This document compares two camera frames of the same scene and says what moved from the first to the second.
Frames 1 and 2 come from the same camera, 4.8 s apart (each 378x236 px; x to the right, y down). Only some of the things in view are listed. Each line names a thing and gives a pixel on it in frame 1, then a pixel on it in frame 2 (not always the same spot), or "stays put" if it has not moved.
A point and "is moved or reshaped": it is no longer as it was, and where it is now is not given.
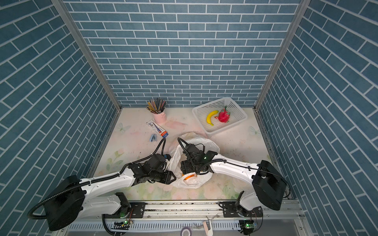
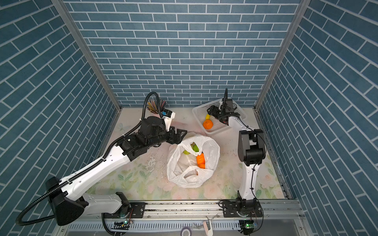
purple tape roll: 186,228 stays put
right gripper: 185,166 → 213,108
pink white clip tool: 207,226 stays put
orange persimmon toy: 188,177 is moved or reshaped
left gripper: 168,176 → 177,139
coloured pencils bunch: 156,106 stays put
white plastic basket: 216,115 stays put
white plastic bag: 190,181 stays put
